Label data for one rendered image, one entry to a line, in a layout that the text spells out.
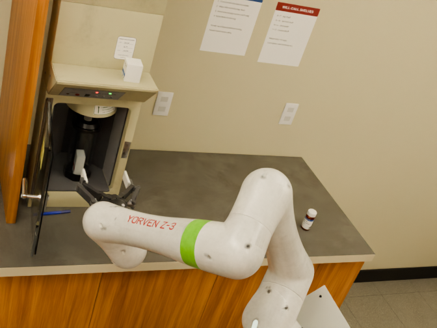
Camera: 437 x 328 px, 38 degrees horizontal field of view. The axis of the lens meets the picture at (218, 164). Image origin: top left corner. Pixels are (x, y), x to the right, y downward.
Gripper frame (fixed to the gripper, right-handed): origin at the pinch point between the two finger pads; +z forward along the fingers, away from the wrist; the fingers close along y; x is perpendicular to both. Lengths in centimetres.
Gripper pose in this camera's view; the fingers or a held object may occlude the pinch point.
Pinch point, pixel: (104, 175)
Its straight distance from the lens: 205.0
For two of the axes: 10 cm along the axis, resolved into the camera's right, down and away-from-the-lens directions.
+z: -3.2, -5.8, 7.5
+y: -9.0, -0.5, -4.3
